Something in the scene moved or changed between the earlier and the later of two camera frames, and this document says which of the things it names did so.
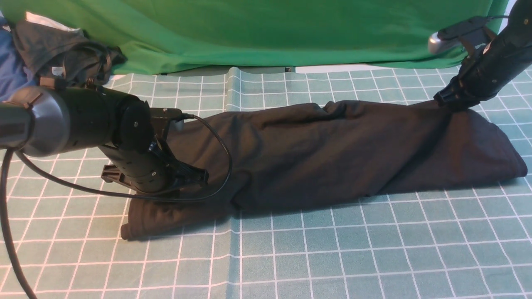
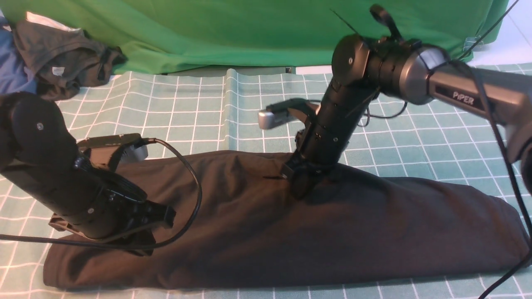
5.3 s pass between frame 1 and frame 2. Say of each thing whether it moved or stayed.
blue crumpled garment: stayed
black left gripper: moved
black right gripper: moved
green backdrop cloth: stayed
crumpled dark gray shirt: stayed
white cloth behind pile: stayed
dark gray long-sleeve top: moved
